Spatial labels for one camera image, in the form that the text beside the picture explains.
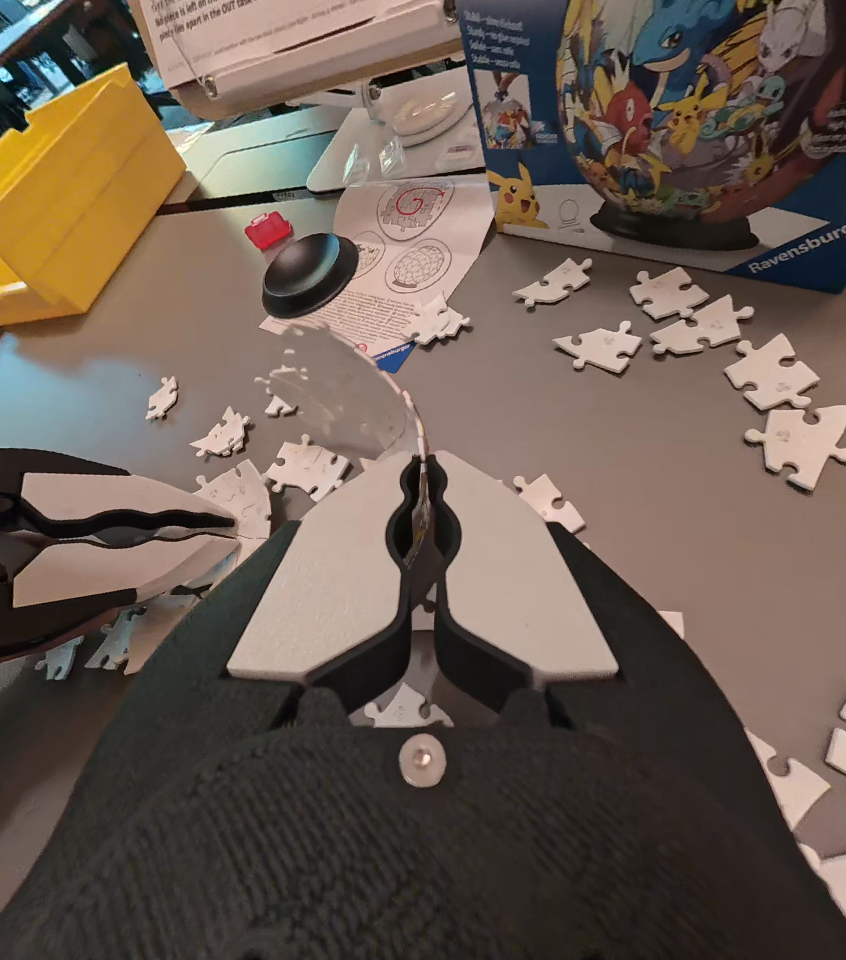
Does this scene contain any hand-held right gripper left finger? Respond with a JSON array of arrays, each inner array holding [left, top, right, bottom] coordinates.
[[226, 452, 424, 685]]

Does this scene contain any dark adjacent table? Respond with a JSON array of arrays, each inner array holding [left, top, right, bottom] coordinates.
[[159, 105, 353, 219]]

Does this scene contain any blue puzzle box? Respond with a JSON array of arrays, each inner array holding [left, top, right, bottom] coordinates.
[[455, 0, 846, 296]]

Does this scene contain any small red plastic clip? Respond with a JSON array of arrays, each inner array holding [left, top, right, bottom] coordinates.
[[244, 208, 292, 254]]

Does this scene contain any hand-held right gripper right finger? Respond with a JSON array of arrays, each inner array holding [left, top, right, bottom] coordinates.
[[426, 450, 621, 691]]

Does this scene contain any fan-shaped white puzzle cluster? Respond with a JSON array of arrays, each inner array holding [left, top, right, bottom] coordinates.
[[192, 457, 276, 543]]

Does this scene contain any black round ball stand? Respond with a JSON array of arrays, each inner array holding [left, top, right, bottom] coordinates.
[[260, 232, 360, 319]]

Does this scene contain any yellow plastic bin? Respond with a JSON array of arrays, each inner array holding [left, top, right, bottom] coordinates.
[[0, 62, 189, 329]]

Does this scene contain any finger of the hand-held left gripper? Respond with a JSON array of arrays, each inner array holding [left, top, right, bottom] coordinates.
[[10, 528, 242, 610], [18, 471, 238, 540]]

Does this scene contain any white instruction leaflet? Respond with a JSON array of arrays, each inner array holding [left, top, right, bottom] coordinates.
[[256, 177, 497, 378]]

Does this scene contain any partly built puzzle ball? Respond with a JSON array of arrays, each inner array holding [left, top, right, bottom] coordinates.
[[252, 330, 433, 571]]

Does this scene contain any wooden board with instruction sheet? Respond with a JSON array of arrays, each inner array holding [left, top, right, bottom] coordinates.
[[126, 0, 467, 123]]

